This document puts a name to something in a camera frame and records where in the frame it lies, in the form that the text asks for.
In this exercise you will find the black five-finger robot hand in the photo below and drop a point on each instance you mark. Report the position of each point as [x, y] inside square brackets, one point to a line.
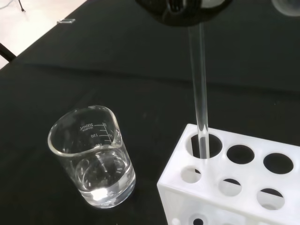
[180, 11]

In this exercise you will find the white test tube rack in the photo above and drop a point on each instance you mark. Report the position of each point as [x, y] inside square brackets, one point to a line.
[234, 182]

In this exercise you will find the black bench cloth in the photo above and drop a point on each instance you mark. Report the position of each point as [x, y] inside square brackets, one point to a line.
[117, 70]

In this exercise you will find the clear plastic cloth clip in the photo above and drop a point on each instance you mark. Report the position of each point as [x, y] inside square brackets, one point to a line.
[66, 21]

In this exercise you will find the clear glass beaker with water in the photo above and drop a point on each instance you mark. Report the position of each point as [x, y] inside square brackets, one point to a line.
[93, 164]

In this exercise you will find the black tripod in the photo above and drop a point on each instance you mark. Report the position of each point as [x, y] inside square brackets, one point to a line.
[5, 52]

